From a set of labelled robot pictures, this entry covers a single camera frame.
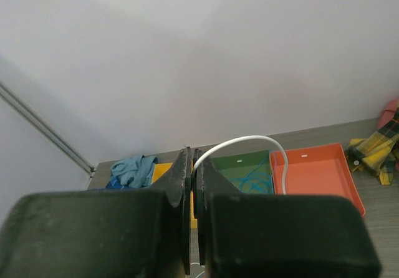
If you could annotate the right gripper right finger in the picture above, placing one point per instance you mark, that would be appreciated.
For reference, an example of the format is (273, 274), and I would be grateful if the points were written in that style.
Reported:
(272, 235)

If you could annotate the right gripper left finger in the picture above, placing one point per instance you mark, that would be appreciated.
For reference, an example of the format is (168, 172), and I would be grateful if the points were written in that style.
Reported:
(103, 233)

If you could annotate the yellow plastic bin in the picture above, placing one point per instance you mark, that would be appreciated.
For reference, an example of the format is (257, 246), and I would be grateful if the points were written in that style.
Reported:
(159, 170)

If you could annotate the blue plaid cloth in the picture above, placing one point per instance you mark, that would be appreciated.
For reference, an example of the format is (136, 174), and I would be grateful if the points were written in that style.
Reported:
(111, 185)

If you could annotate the light blue cloth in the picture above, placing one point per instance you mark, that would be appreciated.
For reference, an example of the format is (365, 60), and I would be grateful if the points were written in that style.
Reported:
(135, 172)

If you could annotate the green plastic bin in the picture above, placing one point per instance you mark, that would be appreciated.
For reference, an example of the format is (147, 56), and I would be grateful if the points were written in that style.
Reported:
(250, 172)

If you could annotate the red plastic bin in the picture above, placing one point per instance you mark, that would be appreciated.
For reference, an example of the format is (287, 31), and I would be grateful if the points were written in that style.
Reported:
(320, 170)

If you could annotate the yellow plaid shirt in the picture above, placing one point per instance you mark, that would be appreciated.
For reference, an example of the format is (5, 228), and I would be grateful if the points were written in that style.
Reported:
(377, 154)

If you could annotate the pink cloth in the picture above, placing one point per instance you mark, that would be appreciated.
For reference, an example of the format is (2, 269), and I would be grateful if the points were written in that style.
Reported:
(388, 113)

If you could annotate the left aluminium frame post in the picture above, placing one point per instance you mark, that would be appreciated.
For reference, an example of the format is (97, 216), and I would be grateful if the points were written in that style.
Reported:
(27, 113)

